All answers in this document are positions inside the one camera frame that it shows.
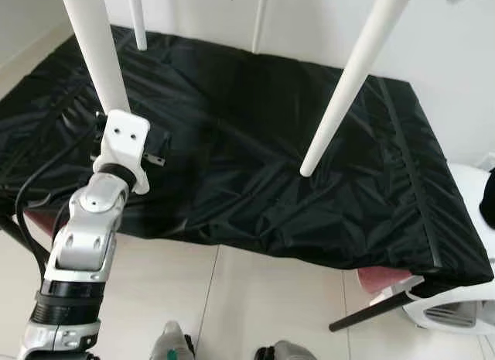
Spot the red round object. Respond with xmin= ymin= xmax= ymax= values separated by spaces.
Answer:
xmin=357 ymin=265 xmax=415 ymax=298
xmin=23 ymin=209 xmax=56 ymax=238

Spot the black table cover cloth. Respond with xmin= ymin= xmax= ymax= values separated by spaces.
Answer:
xmin=0 ymin=23 xmax=495 ymax=286

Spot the white domed appliance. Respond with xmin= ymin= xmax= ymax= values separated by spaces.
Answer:
xmin=402 ymin=163 xmax=495 ymax=334

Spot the grey robot left foot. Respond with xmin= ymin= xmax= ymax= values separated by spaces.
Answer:
xmin=148 ymin=321 xmax=196 ymax=360

